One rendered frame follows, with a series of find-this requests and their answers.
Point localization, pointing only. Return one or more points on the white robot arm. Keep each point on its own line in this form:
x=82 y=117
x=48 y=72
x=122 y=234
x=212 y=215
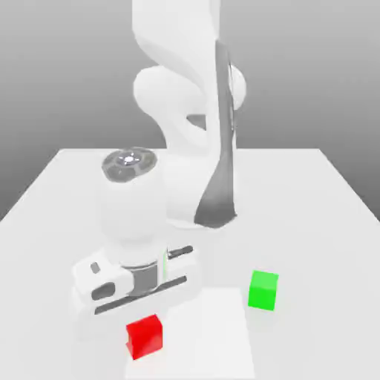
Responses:
x=178 y=89

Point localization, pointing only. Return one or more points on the small green cube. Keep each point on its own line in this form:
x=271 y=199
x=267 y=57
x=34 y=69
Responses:
x=262 y=291

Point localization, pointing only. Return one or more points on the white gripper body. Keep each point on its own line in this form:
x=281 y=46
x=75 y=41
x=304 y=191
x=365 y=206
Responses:
x=118 y=316

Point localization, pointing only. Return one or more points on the small red cube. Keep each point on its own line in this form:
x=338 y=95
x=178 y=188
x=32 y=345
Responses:
x=147 y=337

